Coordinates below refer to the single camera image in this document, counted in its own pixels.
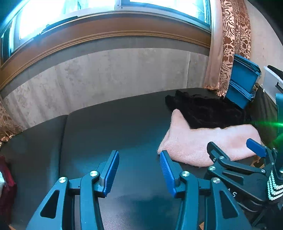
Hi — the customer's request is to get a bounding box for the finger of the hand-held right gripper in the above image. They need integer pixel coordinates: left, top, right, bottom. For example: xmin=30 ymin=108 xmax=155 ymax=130
xmin=246 ymin=138 xmax=278 ymax=165
xmin=207 ymin=142 xmax=267 ymax=186

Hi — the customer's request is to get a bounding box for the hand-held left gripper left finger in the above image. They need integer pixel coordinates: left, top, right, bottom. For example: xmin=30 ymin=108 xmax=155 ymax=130
xmin=26 ymin=150 xmax=120 ymax=230

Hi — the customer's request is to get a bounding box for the dark fabric panel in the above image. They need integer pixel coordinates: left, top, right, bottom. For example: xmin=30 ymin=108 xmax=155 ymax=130
xmin=249 ymin=83 xmax=279 ymax=137

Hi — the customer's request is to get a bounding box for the dark purple velvet top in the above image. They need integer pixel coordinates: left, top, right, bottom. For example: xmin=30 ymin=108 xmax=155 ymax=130
xmin=165 ymin=89 xmax=251 ymax=130

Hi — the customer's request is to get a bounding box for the pink knit sweater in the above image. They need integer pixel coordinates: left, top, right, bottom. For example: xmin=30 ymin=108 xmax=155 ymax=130
xmin=157 ymin=109 xmax=261 ymax=167

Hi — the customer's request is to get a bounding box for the blue plastic storage box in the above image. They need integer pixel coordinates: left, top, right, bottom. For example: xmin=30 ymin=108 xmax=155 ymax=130
xmin=225 ymin=80 xmax=255 ymax=110
xmin=230 ymin=54 xmax=262 ymax=94

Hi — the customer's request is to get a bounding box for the wooden framed window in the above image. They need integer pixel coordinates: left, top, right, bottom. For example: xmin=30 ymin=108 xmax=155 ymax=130
xmin=0 ymin=0 xmax=213 ymax=91

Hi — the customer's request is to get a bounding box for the white plastic container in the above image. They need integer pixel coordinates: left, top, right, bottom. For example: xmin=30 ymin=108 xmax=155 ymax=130
xmin=263 ymin=65 xmax=283 ymax=94

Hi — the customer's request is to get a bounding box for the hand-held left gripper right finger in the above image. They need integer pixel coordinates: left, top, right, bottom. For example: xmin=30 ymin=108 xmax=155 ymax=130
xmin=160 ymin=150 xmax=252 ymax=230

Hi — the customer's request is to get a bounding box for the stack of folded clothes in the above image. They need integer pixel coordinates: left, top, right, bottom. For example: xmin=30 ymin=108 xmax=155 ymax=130
xmin=0 ymin=155 xmax=18 ymax=224

